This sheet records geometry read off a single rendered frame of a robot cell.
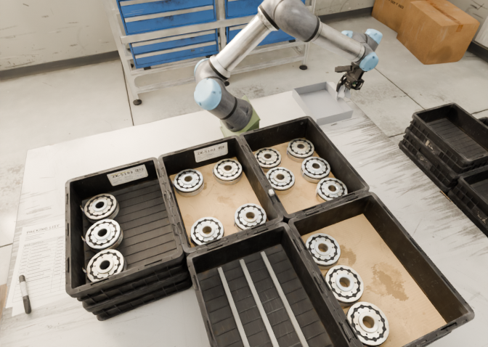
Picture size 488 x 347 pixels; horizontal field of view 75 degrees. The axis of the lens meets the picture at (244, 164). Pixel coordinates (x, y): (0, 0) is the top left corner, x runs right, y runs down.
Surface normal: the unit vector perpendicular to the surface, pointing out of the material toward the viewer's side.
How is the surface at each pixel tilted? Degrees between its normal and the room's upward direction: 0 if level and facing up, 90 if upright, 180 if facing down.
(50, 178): 0
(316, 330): 0
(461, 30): 88
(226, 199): 0
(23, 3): 90
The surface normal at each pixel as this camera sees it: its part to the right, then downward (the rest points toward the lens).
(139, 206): -0.01, -0.68
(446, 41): 0.14, 0.72
